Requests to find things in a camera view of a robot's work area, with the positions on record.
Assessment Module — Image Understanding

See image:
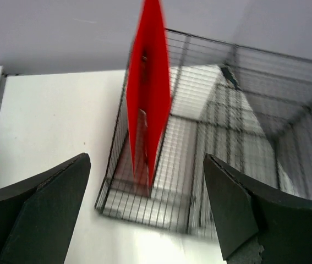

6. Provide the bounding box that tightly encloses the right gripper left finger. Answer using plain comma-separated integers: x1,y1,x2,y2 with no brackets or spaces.
0,153,91,263

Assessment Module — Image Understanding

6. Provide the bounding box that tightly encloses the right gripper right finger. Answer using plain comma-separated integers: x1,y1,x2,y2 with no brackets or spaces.
204,154,312,263

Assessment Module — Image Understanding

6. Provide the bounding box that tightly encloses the red A4 file folder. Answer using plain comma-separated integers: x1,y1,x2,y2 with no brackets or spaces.
126,0,172,188

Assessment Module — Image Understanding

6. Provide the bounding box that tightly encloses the black wire mesh file rack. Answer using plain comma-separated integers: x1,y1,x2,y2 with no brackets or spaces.
95,29,312,240

